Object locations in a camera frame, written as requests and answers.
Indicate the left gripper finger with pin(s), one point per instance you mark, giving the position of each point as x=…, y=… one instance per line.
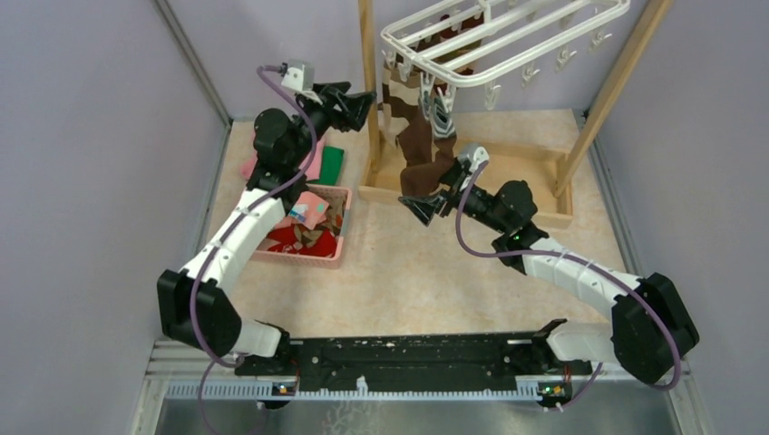
x=351, y=110
x=329, y=90

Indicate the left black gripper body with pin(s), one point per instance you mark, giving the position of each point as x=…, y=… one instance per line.
x=322, y=115

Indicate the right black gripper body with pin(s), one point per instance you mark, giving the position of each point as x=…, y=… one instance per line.
x=454, y=183

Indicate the white clip hanger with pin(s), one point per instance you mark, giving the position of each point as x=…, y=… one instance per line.
x=515, y=34

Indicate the dark brown grey-cuffed sock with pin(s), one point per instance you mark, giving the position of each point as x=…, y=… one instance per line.
x=416, y=140

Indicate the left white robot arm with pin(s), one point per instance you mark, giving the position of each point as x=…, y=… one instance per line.
x=194, y=301

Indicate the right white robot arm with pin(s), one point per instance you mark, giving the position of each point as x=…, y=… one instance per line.
x=648, y=331

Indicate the wooden hanger stand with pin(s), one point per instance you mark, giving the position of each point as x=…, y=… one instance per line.
x=548, y=170

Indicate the green cloth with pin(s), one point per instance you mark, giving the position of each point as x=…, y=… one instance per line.
x=331, y=166

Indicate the brown cream striped sock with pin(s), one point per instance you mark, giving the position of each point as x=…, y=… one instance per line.
x=400, y=106

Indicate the pink plastic basket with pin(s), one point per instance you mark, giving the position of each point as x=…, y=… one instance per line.
x=337, y=219

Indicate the pink towel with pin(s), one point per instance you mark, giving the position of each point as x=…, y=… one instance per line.
x=314, y=165

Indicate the pink patterned sock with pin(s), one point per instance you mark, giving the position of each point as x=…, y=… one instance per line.
x=309, y=210

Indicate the red patterned sock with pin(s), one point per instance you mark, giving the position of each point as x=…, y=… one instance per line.
x=297, y=240

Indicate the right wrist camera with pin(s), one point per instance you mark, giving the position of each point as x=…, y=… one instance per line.
x=472, y=155

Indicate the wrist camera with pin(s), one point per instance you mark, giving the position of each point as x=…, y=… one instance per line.
x=298, y=77
x=472, y=155

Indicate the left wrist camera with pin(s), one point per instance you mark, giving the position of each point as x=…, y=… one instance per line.
x=298, y=77

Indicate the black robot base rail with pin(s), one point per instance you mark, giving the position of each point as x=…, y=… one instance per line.
x=512, y=366

